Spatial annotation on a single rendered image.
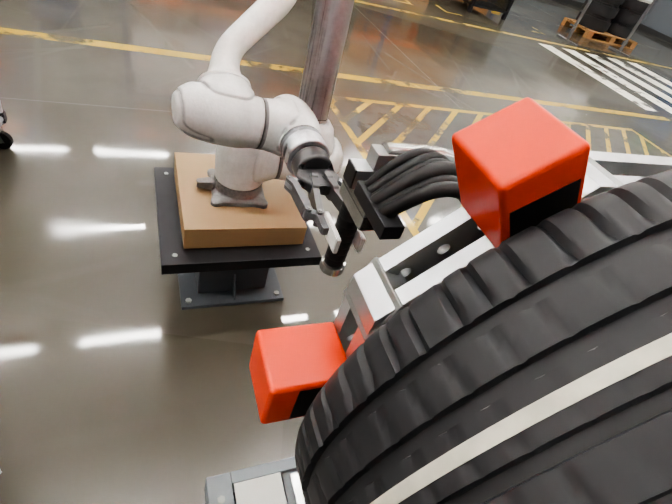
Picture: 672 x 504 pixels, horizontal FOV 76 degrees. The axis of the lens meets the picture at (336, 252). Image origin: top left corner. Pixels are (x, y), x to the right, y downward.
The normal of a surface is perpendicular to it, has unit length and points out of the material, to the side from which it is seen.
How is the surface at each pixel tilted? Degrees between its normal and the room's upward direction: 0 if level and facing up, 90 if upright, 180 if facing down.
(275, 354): 0
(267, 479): 0
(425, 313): 56
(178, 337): 0
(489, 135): 35
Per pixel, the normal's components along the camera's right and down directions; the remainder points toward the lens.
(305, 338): 0.26, -0.71
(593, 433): -0.50, -0.46
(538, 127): -0.32, -0.56
